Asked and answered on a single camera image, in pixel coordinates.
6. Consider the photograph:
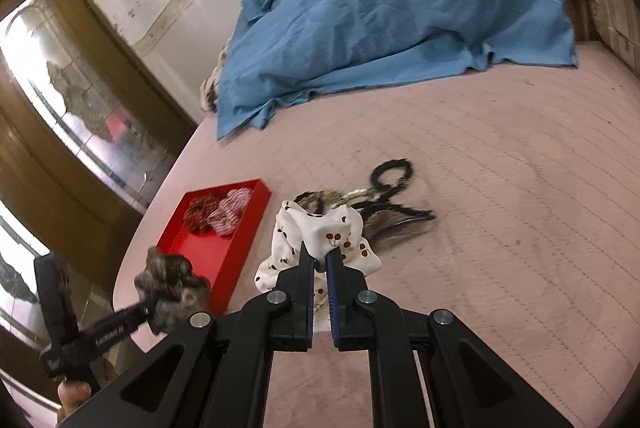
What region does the grey scrunchie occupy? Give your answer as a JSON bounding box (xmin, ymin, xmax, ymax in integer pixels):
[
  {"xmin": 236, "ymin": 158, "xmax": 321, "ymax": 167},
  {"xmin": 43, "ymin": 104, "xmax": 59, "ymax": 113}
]
[{"xmin": 134, "ymin": 247, "xmax": 211, "ymax": 337}]

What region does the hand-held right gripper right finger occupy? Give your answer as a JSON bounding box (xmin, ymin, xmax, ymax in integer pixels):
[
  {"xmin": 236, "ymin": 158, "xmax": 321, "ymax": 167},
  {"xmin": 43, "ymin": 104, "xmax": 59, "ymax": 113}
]
[{"xmin": 325, "ymin": 250, "xmax": 573, "ymax": 428}]

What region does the red tray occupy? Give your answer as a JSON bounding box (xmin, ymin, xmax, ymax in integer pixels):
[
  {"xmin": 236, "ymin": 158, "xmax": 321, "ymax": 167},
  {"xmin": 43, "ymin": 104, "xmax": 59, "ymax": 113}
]
[{"xmin": 156, "ymin": 179, "xmax": 272, "ymax": 316}]

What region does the red white checked scrunchie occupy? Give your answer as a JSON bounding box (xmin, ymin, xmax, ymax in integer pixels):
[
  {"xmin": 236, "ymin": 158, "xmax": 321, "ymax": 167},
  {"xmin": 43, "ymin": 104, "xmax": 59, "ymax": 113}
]
[{"xmin": 210, "ymin": 188, "xmax": 254, "ymax": 237}]

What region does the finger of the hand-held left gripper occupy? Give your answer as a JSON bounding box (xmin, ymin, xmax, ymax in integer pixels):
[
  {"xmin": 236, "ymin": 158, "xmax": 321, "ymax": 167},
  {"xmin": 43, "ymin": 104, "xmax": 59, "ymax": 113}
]
[{"xmin": 134, "ymin": 295, "xmax": 168, "ymax": 321}]

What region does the dark hair clip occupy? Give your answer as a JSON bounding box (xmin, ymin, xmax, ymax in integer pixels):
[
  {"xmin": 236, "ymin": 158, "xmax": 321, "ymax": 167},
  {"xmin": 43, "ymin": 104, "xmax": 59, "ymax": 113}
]
[{"xmin": 362, "ymin": 210, "xmax": 437, "ymax": 249}]

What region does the dark red beaded bracelet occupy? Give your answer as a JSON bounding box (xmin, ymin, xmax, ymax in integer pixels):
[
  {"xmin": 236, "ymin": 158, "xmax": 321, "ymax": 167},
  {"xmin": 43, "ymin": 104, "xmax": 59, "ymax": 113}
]
[{"xmin": 182, "ymin": 194, "xmax": 224, "ymax": 235}]

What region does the blue cloth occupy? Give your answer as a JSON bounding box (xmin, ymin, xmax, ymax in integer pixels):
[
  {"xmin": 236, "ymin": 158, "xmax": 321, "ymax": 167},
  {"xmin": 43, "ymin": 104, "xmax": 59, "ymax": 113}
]
[{"xmin": 215, "ymin": 0, "xmax": 580, "ymax": 141}]

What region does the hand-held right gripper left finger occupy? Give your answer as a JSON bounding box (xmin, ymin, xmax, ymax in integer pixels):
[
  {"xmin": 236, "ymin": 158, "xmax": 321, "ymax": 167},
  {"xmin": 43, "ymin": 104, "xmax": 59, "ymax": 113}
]
[{"xmin": 62, "ymin": 242, "xmax": 316, "ymax": 428}]

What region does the person's left hand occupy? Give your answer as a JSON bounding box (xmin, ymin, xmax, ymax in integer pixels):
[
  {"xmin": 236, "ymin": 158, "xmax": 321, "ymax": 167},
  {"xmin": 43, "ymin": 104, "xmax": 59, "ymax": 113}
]
[{"xmin": 56, "ymin": 358, "xmax": 120, "ymax": 426}]

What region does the wooden glazed door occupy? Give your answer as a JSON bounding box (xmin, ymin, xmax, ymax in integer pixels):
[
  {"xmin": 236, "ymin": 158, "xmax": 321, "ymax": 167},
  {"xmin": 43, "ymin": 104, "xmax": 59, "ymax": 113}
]
[{"xmin": 0, "ymin": 0, "xmax": 200, "ymax": 359}]

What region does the tiger print blanket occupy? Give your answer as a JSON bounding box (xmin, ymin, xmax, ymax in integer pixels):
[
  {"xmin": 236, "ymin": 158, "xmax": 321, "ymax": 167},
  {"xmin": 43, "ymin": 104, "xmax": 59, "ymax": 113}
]
[{"xmin": 199, "ymin": 48, "xmax": 237, "ymax": 113}]

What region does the gold beaded bracelet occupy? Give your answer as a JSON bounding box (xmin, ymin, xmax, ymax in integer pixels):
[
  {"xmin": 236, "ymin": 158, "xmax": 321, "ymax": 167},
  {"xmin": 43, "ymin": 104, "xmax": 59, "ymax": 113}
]
[{"xmin": 292, "ymin": 189, "xmax": 373, "ymax": 215}]

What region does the white cherry print scrunchie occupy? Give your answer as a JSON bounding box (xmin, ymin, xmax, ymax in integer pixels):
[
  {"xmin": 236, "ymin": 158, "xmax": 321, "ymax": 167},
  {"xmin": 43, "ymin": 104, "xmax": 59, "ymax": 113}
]
[{"xmin": 254, "ymin": 200, "xmax": 384, "ymax": 326}]

